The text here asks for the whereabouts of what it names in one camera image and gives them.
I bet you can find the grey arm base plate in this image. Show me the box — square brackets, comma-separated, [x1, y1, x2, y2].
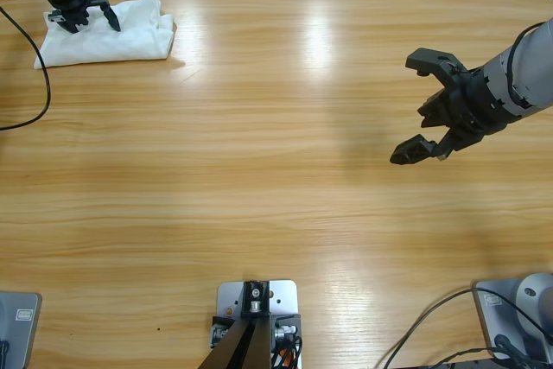
[0, 290, 43, 369]
[473, 278, 553, 361]

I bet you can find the black cable bundle at mount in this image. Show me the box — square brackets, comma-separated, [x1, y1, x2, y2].
[270, 334, 304, 369]

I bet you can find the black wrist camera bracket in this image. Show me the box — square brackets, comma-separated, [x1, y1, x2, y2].
[404, 48, 471, 94]

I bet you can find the white t-shirt with black logo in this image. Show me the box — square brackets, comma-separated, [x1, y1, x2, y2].
[33, 0, 176, 70]

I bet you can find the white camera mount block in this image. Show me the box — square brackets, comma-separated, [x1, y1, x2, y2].
[215, 280, 302, 369]

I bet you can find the thin black cable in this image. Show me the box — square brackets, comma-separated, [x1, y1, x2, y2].
[431, 345, 502, 369]
[381, 288, 479, 369]

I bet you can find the long black arm cable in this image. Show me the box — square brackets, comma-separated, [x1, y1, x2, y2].
[0, 4, 53, 131]

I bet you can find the thick black cable with plug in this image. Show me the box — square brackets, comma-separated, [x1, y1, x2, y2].
[493, 334, 537, 369]

